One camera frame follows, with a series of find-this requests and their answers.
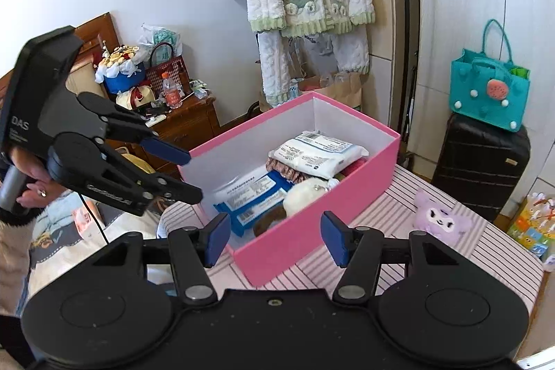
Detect black suitcase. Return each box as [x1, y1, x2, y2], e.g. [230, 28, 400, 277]
[431, 112, 532, 223]

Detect printed bedding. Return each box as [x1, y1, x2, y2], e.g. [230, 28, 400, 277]
[28, 188, 161, 288]

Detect white tissue pack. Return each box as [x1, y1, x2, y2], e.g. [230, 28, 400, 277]
[269, 130, 369, 179]

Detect wooden nightstand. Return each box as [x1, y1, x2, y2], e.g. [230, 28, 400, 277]
[143, 95, 222, 175]

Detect wooden headboard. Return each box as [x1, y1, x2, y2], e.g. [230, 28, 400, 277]
[0, 11, 122, 102]

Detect plastic bottle orange label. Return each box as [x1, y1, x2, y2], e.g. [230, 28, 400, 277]
[161, 71, 183, 110]

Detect person's left hand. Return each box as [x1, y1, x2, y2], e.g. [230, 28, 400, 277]
[9, 147, 72, 208]

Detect striped tablecloth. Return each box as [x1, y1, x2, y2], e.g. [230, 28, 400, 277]
[158, 162, 545, 336]

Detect floral fabric scrunchie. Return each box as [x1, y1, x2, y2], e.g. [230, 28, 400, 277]
[265, 155, 313, 184]

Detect black cable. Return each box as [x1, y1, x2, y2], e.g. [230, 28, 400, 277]
[79, 192, 110, 245]

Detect white brown plush toy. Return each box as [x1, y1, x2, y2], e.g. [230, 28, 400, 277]
[254, 177, 332, 237]

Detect teal felt handbag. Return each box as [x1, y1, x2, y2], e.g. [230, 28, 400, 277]
[449, 19, 532, 132]

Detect white wardrobe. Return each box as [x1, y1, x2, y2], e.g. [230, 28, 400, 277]
[408, 0, 555, 223]

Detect grey fleece garment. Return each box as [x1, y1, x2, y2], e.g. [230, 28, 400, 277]
[258, 25, 370, 106]

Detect plastic bag teal contents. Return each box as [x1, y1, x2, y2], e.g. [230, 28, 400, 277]
[138, 23, 183, 63]

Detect pink cardboard box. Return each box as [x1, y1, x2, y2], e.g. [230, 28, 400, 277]
[178, 90, 402, 288]

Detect beige hat red ribbon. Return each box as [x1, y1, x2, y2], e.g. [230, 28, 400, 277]
[115, 86, 157, 111]

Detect blue wet wipes pack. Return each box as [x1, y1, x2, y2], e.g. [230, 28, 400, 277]
[212, 171, 296, 238]

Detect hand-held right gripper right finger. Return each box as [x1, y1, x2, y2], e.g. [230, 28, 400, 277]
[321, 211, 460, 305]

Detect brown paper bag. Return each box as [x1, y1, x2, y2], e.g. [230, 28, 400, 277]
[297, 71, 362, 111]

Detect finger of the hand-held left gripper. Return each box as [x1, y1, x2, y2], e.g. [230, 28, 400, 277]
[78, 93, 191, 165]
[82, 149, 204, 217]

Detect purple plush toy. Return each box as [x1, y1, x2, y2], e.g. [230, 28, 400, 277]
[412, 189, 474, 243]

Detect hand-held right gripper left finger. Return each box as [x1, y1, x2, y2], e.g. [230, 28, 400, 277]
[93, 213, 231, 307]

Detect colourful cartoon box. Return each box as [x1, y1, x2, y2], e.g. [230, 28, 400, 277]
[506, 192, 555, 271]

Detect flower bouquet blue wrap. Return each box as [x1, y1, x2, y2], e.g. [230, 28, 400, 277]
[94, 43, 150, 95]

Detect red checked basket bag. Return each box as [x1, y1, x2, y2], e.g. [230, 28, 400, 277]
[145, 42, 191, 95]

